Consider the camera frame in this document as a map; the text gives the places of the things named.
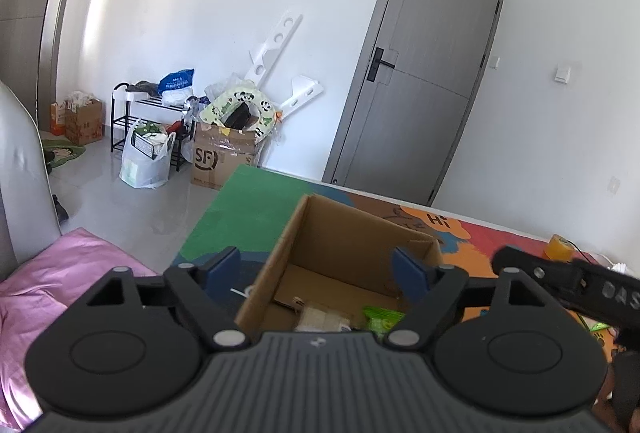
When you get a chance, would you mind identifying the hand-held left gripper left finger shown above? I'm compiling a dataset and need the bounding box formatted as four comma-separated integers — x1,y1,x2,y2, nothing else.
80,247,251,350

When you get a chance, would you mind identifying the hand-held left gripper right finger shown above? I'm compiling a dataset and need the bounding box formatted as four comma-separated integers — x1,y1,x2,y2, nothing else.
382,247,556,349

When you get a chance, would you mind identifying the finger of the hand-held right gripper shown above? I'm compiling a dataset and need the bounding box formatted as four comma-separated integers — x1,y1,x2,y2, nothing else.
491,245,588,309

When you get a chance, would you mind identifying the yellow tape roll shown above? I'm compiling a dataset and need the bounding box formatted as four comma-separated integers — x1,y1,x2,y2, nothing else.
544,234,573,261

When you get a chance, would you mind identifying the green snack packet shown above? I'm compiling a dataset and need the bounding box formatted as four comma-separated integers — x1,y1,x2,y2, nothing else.
361,305,408,334

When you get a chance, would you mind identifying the colourful printed table mat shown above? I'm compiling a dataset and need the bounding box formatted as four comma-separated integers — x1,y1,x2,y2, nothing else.
170,163,621,364

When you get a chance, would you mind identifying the beige paper packet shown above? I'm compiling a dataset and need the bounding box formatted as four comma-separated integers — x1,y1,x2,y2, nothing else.
295,300,353,333

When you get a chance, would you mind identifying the printed brown cardboard box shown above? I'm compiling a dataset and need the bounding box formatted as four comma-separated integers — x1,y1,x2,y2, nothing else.
190,120,261,191

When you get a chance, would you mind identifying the white plastic bag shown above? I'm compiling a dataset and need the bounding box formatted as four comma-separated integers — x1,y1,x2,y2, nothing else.
119,118,176,190

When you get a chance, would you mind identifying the pink blanket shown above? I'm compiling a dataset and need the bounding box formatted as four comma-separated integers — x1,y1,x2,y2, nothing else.
0,228,161,429

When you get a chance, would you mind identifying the black metal rack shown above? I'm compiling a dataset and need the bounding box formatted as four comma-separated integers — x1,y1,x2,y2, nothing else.
111,83,198,171

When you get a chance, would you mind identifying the clear plastic bag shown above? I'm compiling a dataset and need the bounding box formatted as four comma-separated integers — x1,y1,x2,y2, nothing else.
205,73,246,101

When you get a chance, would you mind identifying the green floor rug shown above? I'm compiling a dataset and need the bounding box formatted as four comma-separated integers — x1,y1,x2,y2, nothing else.
41,138,87,174

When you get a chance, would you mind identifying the blue plastic bag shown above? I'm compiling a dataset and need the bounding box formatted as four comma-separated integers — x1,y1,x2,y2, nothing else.
158,69,195,95

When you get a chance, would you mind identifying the short white foam board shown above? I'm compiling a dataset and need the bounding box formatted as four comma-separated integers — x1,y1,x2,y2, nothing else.
277,76,325,114

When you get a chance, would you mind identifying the small brown cardboard box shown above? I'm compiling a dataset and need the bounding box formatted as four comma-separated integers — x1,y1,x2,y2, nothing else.
65,98,104,146

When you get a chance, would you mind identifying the grey door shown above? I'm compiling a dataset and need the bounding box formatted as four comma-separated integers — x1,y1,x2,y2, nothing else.
322,0,508,208

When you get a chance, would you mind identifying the orange box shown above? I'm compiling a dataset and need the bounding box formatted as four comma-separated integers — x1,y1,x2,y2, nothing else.
49,102,68,136

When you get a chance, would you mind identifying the grey padded headboard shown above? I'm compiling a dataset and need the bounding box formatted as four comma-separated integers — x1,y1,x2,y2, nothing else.
0,80,63,274

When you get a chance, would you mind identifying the black door handle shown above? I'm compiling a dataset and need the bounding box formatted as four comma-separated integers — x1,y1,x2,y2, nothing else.
367,47,397,81

